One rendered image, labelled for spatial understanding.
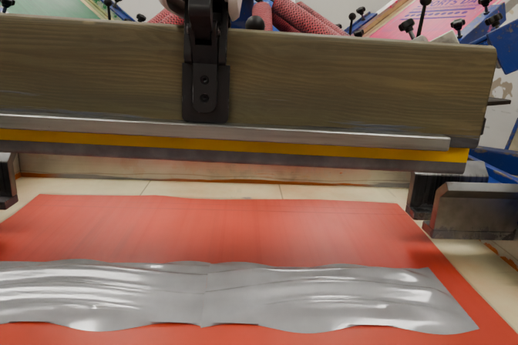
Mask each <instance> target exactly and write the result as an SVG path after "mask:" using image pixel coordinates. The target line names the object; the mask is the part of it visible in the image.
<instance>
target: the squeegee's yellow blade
mask: <svg viewBox="0 0 518 345"><path fill-rule="evenodd" d="M0 139H3V140H18V141H34V142H64V143H80V144H96V145H111V146H142V147H158V148H174V149H204V150H220V151H235V152H265V153H281V154H297V155H313V156H343V157H359V158H375V159H405V160H421V161H436V162H467V159H468V155H469V149H467V148H452V147H449V150H448V151H446V152H442V151H426V150H411V149H382V148H367V147H351V146H322V145H307V144H291V143H276V142H247V141H231V140H216V139H187V138H171V137H156V136H127V135H111V134H96V133H81V132H52V131H36V130H21V129H0Z"/></svg>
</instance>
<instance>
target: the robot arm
mask: <svg viewBox="0 0 518 345"><path fill-rule="evenodd" d="M159 2H160V4H161V5H162V6H163V7H164V8H165V9H166V10H168V11H169V12H171V13H173V14H174V15H177V16H179V17H181V18H184V44H183V58H184V62H183V63H182V117H183V120H184V121H186V122H208V123H225V122H227V120H228V116H229V94H230V65H226V64H227V30H228V28H230V27H231V22H230V20H231V21H232V22H233V21H235V20H237V19H238V18H239V17H240V12H241V3H242V0H159ZM218 36H219V45H218Z"/></svg>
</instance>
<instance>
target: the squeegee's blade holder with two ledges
mask: <svg viewBox="0 0 518 345"><path fill-rule="evenodd" d="M0 129H21V130H36V131H52V132H81V133H96V134H111V135H127V136H156V137H171V138H187V139H216V140H231V141H247V142H276V143H291V144H307V145H322V146H351V147H367V148H382V149H411V150H426V151H442V152H446V151H448V150H449V144H450V140H451V139H450V137H448V136H444V135H443V134H434V133H420V132H392V131H377V130H362V129H334V128H320V127H305V126H277V125H263V124H248V123H234V122H225V123H208V122H186V121H184V120H176V119H148V118H134V117H119V116H91V115H77V114H62V113H48V112H20V111H5V110H0Z"/></svg>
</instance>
